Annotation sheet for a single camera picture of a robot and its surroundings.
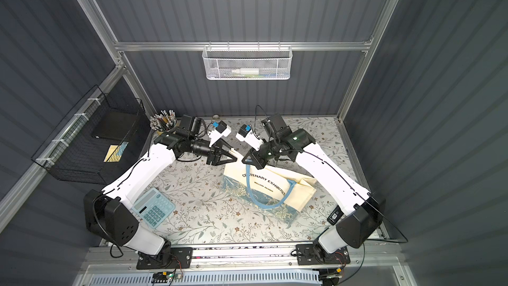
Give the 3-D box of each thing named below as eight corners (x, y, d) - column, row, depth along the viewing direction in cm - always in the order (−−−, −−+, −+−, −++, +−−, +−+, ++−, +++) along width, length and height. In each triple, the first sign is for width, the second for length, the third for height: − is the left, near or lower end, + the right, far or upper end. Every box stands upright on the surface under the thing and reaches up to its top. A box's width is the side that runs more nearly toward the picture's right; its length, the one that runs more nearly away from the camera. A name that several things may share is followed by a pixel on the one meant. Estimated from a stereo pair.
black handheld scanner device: (325, 220, 84) (328, 217, 81) (334, 208, 88) (337, 204, 84) (333, 226, 83) (336, 224, 79) (342, 214, 86) (345, 211, 83)
